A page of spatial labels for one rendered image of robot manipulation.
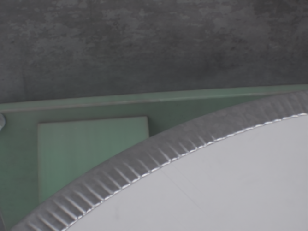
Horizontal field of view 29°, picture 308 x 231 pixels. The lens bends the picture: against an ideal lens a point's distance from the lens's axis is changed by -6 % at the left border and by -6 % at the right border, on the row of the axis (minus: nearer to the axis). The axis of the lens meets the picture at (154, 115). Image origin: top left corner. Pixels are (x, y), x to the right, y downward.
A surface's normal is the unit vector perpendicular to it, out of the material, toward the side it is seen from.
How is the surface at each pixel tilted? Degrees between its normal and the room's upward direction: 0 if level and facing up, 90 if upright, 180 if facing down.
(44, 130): 90
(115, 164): 91
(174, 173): 90
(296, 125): 90
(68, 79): 0
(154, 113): 0
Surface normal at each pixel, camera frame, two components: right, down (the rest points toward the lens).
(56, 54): 0.13, 0.70
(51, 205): 0.03, -0.73
